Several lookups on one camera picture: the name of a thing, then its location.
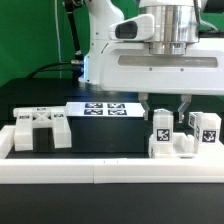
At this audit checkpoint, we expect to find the white tagged cube far right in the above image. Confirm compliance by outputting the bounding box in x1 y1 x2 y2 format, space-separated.
188 112 202 129

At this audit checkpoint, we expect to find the white sheet with tags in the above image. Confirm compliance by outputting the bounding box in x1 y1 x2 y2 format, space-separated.
66 102 144 117

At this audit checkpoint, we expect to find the white chair backrest part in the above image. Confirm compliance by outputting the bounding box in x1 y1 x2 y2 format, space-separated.
13 106 72 151

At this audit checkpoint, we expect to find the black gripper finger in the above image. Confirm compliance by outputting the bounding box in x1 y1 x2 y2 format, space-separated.
178 94 192 123
138 93 150 121

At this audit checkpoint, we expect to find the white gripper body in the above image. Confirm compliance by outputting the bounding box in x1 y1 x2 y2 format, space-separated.
99 41 224 95

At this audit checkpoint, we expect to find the white chair seat part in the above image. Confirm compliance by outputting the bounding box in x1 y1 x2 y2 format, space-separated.
148 133 224 159

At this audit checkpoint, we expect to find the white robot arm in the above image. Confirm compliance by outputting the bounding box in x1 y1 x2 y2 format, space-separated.
79 0 224 113

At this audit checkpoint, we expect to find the black cable on stand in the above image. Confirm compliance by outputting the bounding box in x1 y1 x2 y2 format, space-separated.
25 0 88 80

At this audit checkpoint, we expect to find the white U-shaped border fence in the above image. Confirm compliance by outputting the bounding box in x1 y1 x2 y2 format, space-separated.
0 125 224 184

